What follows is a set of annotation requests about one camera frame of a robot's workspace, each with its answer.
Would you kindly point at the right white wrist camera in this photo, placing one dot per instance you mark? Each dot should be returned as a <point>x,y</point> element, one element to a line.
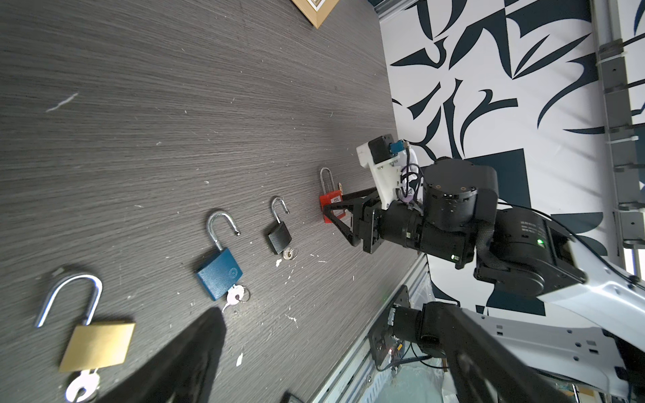
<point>394,168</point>

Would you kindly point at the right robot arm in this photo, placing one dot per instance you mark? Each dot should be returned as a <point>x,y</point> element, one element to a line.
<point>521,252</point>

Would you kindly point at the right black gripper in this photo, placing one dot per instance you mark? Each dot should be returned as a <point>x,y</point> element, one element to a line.
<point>365,207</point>

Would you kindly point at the small black padlock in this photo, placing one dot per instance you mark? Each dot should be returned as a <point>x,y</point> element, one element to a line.
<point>279,237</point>

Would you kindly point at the blue padlock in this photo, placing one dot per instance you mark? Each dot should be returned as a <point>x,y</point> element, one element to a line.
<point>221,274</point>

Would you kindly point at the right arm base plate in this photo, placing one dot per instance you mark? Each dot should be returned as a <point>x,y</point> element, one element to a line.
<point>384,345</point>

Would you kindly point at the red padlock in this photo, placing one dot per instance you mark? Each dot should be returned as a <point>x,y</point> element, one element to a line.
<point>331,191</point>

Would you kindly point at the brass padlock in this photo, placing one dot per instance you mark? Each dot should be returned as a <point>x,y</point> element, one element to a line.
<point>93,345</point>

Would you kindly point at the wooden picture frame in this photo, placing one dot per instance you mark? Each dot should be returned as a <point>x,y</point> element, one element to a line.
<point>316,11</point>

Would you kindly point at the black remote control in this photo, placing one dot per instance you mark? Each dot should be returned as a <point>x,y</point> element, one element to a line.
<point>290,398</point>

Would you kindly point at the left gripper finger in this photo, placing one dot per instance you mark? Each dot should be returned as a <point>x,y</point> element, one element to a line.
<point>184,371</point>

